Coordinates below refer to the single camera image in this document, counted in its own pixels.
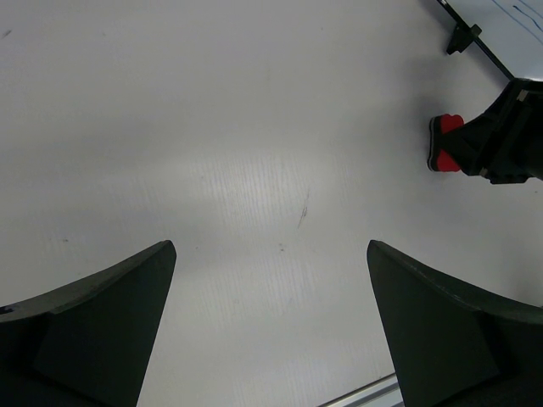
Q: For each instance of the aluminium mounting rail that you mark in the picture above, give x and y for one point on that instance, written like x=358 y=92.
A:
x=384 y=392

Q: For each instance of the black-framed small whiteboard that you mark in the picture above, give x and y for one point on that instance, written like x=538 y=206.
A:
x=509 y=33

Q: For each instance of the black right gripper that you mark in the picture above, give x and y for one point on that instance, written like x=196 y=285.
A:
x=504 y=143

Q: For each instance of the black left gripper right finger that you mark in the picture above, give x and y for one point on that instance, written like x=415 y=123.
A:
x=452 y=343

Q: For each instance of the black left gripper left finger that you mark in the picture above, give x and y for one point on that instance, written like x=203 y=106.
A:
x=87 y=343

